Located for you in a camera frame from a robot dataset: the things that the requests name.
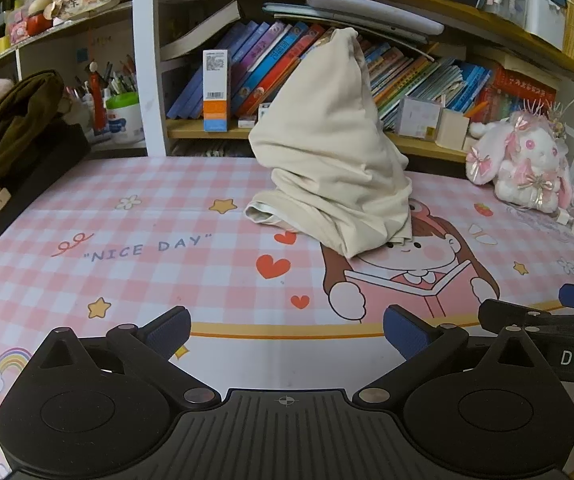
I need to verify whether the cream shirt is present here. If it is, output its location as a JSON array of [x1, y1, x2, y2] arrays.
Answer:
[[245, 27, 414, 260]]

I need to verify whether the cream box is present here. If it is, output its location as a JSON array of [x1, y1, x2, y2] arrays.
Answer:
[[437, 108, 470, 150]]

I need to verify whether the wooden bookshelf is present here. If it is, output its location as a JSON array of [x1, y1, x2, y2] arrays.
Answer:
[[132, 0, 574, 166]]

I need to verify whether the olive green cloth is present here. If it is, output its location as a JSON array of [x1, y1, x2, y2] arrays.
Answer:
[[0, 70, 68, 196]]

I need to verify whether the white pink plush bunny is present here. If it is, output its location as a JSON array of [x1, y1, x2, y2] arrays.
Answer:
[[464, 110, 574, 208]]

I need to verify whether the white appliance box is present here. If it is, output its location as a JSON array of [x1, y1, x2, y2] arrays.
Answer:
[[524, 0, 568, 51]]

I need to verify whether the row of colourful books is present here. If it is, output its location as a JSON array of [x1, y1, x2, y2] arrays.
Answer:
[[167, 20, 558, 133]]

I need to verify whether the small white box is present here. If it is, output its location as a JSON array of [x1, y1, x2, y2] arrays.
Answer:
[[398, 95, 442, 141]]

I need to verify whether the tall orange blue white box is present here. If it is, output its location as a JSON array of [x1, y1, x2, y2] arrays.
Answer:
[[202, 49, 231, 133]]

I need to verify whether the black case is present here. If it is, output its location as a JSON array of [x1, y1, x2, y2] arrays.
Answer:
[[0, 130, 92, 266]]

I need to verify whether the bundle of pens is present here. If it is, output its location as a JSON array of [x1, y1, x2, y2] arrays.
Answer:
[[67, 55, 140, 106]]

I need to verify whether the thick paperback book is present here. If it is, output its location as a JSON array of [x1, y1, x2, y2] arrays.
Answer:
[[159, 0, 242, 61]]

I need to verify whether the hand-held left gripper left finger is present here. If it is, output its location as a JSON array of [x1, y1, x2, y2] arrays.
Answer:
[[29, 305, 220, 408]]

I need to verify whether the red doll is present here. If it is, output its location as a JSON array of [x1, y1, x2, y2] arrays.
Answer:
[[24, 0, 55, 38]]

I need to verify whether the white green tub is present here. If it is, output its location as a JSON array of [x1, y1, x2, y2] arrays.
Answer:
[[106, 91, 146, 142]]

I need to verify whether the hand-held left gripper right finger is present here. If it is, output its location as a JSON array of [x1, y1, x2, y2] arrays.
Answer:
[[352, 304, 555, 408]]

